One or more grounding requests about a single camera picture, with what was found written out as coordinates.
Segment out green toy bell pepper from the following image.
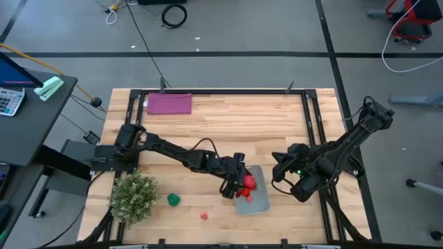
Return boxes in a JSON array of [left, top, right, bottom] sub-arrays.
[[167, 192, 182, 208]]

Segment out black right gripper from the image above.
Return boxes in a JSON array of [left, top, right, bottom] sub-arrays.
[[271, 142, 315, 183]]

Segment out short white cable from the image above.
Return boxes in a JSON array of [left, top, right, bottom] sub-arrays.
[[105, 8, 119, 26]]

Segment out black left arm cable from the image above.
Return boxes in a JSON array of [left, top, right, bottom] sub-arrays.
[[188, 137, 223, 160]]

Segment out black aluminium table frame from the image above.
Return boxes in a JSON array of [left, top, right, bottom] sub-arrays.
[[78, 86, 381, 249]]

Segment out red and black chair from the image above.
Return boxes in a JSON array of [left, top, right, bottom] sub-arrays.
[[385, 0, 443, 44]]

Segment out black desk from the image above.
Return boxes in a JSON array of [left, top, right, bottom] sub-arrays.
[[0, 68, 79, 167]]

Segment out long black floor cable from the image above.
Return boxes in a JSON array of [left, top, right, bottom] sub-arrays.
[[125, 0, 173, 89]]

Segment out grey stand leg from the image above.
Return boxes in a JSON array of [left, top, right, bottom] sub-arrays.
[[388, 94, 443, 107], [405, 177, 443, 197]]

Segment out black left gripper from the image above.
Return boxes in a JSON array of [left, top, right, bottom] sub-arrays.
[[216, 152, 251, 201]]

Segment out mint green stapler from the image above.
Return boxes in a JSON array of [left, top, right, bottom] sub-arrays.
[[33, 75, 66, 102]]

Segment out long white floor cable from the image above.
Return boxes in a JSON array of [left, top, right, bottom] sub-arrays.
[[381, 0, 443, 74]]

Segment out magenta folded cloth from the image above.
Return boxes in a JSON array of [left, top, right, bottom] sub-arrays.
[[146, 93, 193, 116]]

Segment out blue screen monitor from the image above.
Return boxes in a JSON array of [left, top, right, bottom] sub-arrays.
[[0, 50, 44, 89]]

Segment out red toy strawberry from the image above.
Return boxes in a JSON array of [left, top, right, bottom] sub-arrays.
[[243, 174, 259, 192]]

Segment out green artificial bush plant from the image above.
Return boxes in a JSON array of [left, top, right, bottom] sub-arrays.
[[109, 171, 161, 226]]

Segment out yellow floor cable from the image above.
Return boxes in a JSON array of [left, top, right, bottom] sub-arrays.
[[0, 42, 107, 113]]

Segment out black cable coil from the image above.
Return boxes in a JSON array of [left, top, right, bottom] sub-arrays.
[[161, 3, 188, 30]]

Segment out grey calculator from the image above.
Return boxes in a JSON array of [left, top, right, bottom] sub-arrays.
[[0, 86, 26, 118]]

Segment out white plastic container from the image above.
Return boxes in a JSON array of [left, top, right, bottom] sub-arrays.
[[234, 164, 272, 216]]

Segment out black power adapter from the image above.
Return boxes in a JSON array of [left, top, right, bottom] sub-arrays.
[[82, 130, 102, 146]]

